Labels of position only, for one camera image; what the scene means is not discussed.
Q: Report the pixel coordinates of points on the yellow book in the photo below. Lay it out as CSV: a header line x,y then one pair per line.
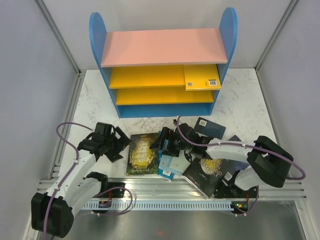
x,y
201,77

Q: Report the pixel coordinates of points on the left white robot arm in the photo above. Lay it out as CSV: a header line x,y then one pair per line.
x,y
53,212

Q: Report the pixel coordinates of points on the aluminium rail frame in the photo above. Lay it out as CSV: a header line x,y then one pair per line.
x,y
157,188

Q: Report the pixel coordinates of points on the black Moon and Sixpence book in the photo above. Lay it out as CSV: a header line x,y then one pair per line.
x,y
206,174

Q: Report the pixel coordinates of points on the navy blue book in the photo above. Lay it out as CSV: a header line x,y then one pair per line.
x,y
210,129

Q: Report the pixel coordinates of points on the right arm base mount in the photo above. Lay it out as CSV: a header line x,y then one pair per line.
x,y
242,201

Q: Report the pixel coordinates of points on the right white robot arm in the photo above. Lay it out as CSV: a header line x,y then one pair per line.
x,y
268,163

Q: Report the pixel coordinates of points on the dark purple blue book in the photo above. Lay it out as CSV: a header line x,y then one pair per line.
x,y
234,164

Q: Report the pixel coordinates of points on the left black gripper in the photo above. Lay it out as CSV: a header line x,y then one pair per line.
x,y
121,143

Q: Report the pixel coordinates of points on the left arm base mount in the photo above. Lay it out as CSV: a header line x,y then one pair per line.
x,y
116,193

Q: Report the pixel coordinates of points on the light blue book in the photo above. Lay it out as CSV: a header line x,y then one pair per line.
x,y
164,164

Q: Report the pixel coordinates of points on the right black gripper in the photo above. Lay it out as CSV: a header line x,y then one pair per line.
x,y
158,144

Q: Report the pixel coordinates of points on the bright blue book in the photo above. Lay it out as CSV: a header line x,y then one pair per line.
x,y
164,174

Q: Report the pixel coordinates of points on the green Alice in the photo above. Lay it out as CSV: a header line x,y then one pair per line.
x,y
142,160

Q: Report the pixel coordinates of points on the pale grey Gatsby book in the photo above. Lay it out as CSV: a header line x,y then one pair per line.
x,y
179,164

